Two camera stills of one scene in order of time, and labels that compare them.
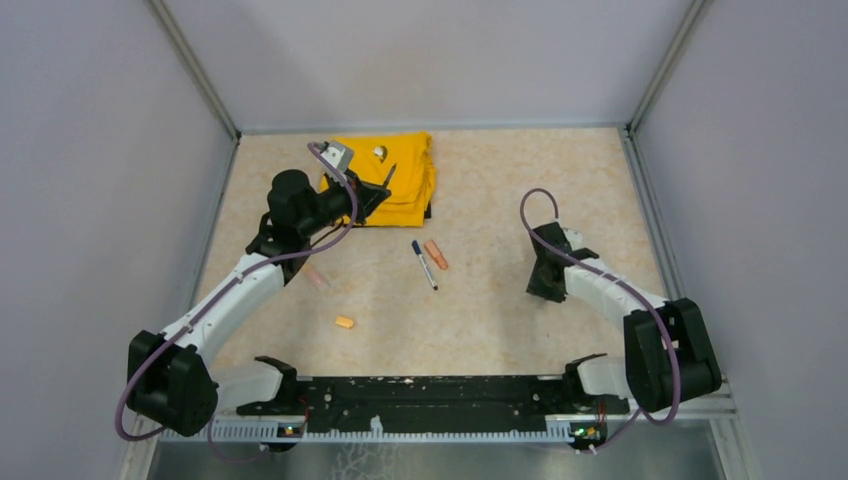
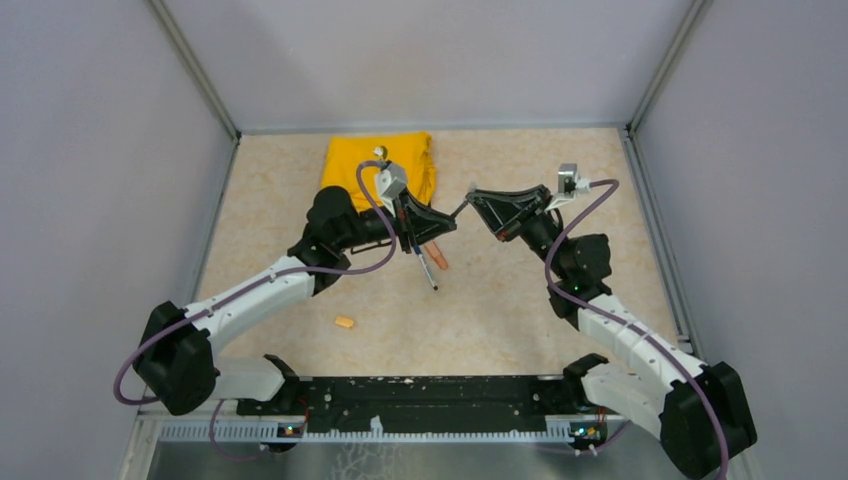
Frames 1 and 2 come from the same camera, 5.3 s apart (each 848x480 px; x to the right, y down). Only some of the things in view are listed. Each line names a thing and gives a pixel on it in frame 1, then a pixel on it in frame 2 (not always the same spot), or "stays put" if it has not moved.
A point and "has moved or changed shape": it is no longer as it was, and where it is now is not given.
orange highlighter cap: (345, 322) stays put
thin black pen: (389, 175) has moved or changed shape
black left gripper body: (361, 212) to (405, 226)
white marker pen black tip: (428, 272) stays put
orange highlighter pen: (436, 254) stays put
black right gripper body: (537, 285) to (534, 218)
